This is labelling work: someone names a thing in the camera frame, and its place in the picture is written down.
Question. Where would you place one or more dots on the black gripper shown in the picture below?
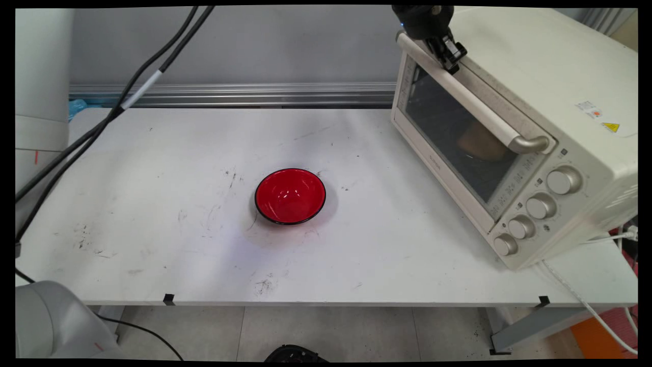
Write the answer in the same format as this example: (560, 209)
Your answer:
(423, 20)

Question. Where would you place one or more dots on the cream glass oven door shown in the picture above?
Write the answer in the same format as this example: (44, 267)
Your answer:
(448, 122)

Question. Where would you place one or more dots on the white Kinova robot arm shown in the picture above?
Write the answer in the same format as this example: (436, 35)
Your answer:
(41, 76)

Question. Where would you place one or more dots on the brown bread loaf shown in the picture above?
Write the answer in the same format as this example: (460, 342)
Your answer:
(481, 145)

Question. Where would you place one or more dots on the cream toaster oven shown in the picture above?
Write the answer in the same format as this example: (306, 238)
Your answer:
(560, 76)

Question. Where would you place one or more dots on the white oven label sticker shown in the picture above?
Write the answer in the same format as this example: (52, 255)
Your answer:
(589, 109)

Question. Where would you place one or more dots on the silver oven knob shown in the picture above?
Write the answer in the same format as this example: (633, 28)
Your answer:
(540, 206)
(505, 244)
(564, 179)
(521, 227)

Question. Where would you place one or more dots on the yellow warning sticker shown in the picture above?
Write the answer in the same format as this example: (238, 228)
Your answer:
(610, 127)

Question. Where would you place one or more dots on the red bowl with black rim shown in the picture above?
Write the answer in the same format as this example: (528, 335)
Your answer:
(290, 196)

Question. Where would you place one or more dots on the black tape piece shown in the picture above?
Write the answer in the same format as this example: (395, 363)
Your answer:
(168, 299)
(544, 301)

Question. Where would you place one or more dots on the grey table leg brace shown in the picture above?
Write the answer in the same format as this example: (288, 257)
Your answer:
(535, 326)

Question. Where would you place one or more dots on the orange floor mat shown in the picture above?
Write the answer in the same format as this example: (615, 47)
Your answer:
(601, 341)

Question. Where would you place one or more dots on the black round floor object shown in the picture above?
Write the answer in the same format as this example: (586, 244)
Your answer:
(295, 354)

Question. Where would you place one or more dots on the blue foam padding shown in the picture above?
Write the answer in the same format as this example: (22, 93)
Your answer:
(76, 108)

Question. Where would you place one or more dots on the grey table leg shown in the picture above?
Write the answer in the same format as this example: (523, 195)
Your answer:
(109, 321)

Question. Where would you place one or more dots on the aluminium extrusion rail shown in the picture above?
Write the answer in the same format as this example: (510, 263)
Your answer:
(229, 94)

